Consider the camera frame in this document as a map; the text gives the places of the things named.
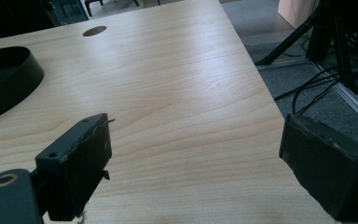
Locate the black chair base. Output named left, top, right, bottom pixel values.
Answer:
left=84, top=0, right=141, bottom=18

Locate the black cable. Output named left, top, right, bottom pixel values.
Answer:
left=273, top=66, right=343, bottom=115

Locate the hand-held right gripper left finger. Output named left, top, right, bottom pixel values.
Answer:
left=34, top=112, right=117, bottom=222

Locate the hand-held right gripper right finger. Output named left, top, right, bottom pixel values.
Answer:
left=278, top=113, right=358, bottom=223

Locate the black tripod stand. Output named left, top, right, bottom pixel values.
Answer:
left=255, top=0, right=358, bottom=95

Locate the black round tray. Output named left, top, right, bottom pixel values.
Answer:
left=0, top=46, right=45, bottom=125

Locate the beige cabinet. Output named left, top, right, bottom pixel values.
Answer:
left=277, top=0, right=321, bottom=30

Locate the aluminium floor rail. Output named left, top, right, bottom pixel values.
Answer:
left=310, top=61, right=358, bottom=133

